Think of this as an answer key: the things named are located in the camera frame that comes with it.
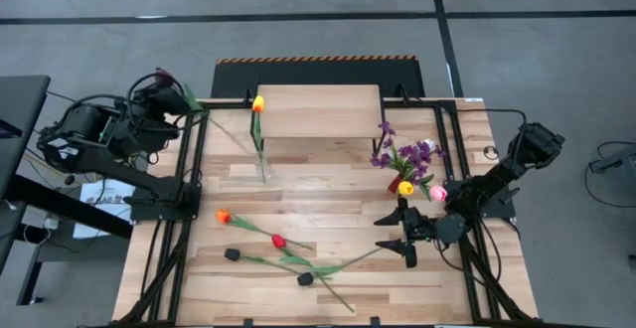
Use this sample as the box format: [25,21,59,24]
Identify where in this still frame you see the dark red tulip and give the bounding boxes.
[153,68,264,168]

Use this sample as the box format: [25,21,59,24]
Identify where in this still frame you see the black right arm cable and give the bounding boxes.
[456,107,529,161]

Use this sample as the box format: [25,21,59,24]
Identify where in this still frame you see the black metal table frame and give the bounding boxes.
[113,96,543,328]

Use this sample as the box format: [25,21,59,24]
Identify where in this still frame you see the purple flower bunch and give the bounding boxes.
[370,121,446,190]

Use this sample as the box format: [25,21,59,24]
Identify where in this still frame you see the grey floor device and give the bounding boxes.
[588,142,636,175]

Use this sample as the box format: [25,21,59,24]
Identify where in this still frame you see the pink tulip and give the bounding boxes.
[419,181,448,204]

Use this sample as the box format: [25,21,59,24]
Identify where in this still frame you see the white printed paper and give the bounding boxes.
[73,178,136,240]

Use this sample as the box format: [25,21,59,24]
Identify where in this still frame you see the clear glass vase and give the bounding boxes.
[253,146,275,184]

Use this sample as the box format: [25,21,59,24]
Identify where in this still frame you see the wooden shelf black legs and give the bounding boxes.
[250,83,387,155]

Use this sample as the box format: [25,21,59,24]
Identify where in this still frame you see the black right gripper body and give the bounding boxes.
[402,208,439,249]

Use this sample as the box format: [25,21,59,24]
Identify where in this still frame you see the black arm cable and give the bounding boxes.
[124,69,174,123]
[456,107,529,161]

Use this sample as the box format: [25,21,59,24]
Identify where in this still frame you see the black floor cable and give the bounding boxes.
[583,141,636,209]

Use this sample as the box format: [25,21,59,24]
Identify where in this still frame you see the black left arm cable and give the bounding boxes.
[124,69,174,123]

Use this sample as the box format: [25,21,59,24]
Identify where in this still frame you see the black mat striped edge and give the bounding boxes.
[211,54,427,99]

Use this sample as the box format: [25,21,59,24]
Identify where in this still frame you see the black desk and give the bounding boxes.
[0,74,134,307]

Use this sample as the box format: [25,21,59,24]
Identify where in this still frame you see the orange red tulip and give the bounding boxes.
[215,208,315,252]

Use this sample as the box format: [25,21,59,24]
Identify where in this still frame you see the yellow orange tulip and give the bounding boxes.
[250,94,269,183]

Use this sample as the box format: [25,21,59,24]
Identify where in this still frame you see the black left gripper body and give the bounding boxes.
[129,86,173,130]

